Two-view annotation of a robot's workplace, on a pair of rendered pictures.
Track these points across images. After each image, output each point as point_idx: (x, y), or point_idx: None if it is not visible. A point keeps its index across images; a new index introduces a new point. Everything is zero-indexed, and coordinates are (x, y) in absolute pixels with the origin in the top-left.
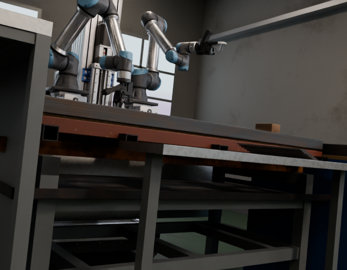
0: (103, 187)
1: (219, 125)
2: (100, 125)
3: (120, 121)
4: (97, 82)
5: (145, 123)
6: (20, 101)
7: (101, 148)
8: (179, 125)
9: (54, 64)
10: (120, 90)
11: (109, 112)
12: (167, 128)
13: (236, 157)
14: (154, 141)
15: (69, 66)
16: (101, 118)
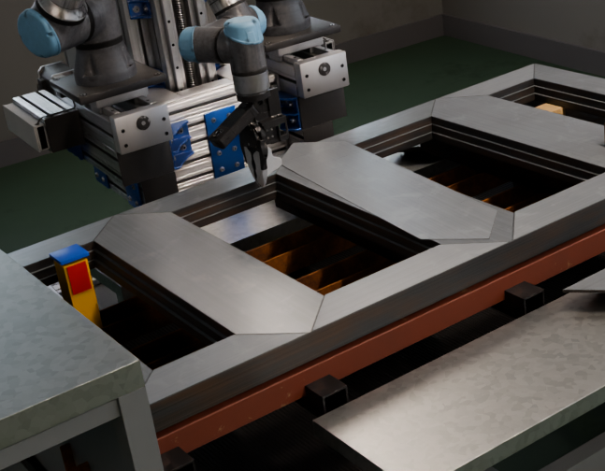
0: (288, 421)
1: (515, 243)
2: (264, 392)
3: (302, 363)
4: (173, 16)
5: (352, 336)
6: (101, 430)
7: None
8: (424, 296)
9: (64, 46)
10: (254, 124)
11: (275, 361)
12: (399, 318)
13: (566, 418)
14: (380, 357)
15: (97, 27)
16: (263, 379)
